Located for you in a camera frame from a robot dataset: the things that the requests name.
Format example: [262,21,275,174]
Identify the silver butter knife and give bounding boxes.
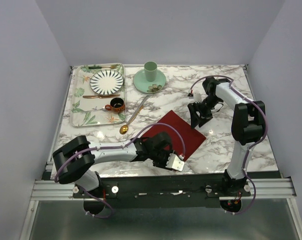
[128,95,150,124]

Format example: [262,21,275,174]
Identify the aluminium frame rail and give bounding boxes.
[31,178,296,201]

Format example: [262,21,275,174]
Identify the gold spoon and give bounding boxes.
[119,106,143,135]

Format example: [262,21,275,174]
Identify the striped white round plate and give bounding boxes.
[90,69,124,96]

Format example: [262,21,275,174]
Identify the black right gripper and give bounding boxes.
[187,95,221,130]

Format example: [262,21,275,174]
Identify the green plastic cup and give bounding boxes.
[144,61,157,82]

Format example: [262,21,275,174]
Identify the green handled gold fork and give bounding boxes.
[88,64,118,70]

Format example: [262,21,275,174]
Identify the floral rectangular serving tray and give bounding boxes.
[70,63,126,128]

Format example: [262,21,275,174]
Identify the dark red cloth napkin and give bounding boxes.
[141,110,207,162]

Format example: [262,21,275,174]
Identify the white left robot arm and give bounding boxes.
[53,132,175,198]

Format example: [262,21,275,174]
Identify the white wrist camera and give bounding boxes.
[188,93,202,103]
[166,153,185,171]

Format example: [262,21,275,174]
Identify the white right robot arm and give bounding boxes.
[188,75,268,196]

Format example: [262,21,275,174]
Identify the green round saucer plate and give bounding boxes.
[133,70,166,94]

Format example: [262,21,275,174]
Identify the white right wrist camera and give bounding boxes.
[188,93,202,103]

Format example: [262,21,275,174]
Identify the orange black coffee mug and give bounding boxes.
[105,97,125,113]

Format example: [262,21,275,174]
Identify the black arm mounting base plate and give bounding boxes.
[73,173,251,209]

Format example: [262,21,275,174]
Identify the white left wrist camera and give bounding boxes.
[166,153,185,171]

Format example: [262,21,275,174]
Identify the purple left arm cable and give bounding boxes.
[54,122,186,219]

